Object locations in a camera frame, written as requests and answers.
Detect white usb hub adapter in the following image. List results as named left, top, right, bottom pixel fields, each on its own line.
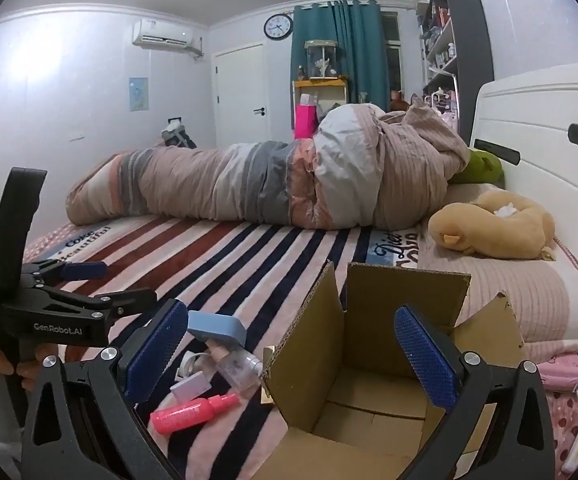
left=170, top=351, right=212, bottom=403

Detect pink spray bottle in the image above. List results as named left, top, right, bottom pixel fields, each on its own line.
left=150, top=393, right=240, bottom=434

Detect light blue rectangular case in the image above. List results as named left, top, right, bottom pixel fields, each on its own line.
left=187, top=311, right=247, bottom=347

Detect clear bottle with beige cap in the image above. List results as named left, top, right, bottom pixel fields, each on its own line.
left=207, top=339, right=263, bottom=393

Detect brown cardboard box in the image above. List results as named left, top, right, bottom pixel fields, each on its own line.
left=255, top=262, right=525, bottom=479

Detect pink pouch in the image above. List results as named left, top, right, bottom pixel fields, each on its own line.
left=537, top=353, right=578, bottom=392

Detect pink ribbed pillow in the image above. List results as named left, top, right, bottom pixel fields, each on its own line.
left=418, top=223, right=578, bottom=363

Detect striped fleece blanket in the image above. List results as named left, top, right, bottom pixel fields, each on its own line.
left=26, top=217, right=418, bottom=479

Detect tan plush toy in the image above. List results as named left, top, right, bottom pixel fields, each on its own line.
left=428, top=190, right=556, bottom=261

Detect rolled striped pink duvet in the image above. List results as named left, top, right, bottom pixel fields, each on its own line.
left=66, top=101, right=470, bottom=230

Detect white door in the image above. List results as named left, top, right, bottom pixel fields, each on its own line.
left=213, top=44, right=271, bottom=148

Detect white air conditioner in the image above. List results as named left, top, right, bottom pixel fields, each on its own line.
left=132, top=18, right=203, bottom=60

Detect pink gift bag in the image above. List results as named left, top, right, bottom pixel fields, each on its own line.
left=295, top=104, right=318, bottom=140

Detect yellow shelf table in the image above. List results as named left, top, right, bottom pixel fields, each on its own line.
left=292, top=77, right=349, bottom=126

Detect dark bookshelf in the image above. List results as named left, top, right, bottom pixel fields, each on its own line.
left=418, top=0, right=494, bottom=143

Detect glass fish tank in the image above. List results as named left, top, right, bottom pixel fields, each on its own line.
left=304, top=39, right=339, bottom=79

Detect teal curtain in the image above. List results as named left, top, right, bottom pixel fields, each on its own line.
left=290, top=0, right=390, bottom=110

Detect blue wall poster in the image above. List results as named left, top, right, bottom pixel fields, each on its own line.
left=129, top=77, right=149, bottom=112

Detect round wall clock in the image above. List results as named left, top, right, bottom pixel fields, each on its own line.
left=263, top=13, right=293, bottom=41

